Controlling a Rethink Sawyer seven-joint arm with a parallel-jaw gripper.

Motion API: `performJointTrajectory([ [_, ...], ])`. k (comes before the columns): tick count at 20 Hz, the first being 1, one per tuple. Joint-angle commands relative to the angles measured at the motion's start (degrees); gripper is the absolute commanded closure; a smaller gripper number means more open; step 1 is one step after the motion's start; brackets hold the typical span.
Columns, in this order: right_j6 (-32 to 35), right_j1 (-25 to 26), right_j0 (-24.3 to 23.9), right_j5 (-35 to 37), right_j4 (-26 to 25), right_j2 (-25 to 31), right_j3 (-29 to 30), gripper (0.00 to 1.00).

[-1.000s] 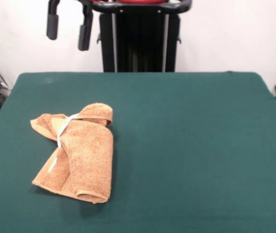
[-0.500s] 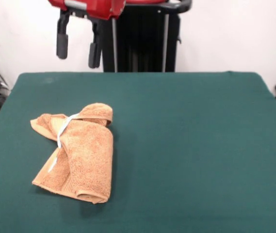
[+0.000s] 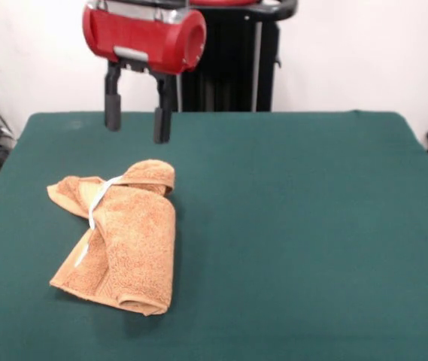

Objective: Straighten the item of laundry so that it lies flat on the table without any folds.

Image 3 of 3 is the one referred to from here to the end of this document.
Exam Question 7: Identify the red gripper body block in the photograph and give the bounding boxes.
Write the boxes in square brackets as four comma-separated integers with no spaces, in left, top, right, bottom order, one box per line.
[81,2,208,76]

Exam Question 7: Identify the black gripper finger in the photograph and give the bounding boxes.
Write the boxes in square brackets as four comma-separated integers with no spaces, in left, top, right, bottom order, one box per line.
[152,71,177,145]
[103,59,123,132]

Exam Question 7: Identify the tan terry towel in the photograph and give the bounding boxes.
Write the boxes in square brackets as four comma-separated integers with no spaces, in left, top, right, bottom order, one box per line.
[46,159,178,317]

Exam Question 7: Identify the dark green table cloth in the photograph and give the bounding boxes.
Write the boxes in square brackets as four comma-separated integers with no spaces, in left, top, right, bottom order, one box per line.
[0,110,428,361]

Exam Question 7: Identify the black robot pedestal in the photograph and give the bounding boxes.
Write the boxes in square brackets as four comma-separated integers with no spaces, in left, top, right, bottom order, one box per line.
[175,0,298,113]

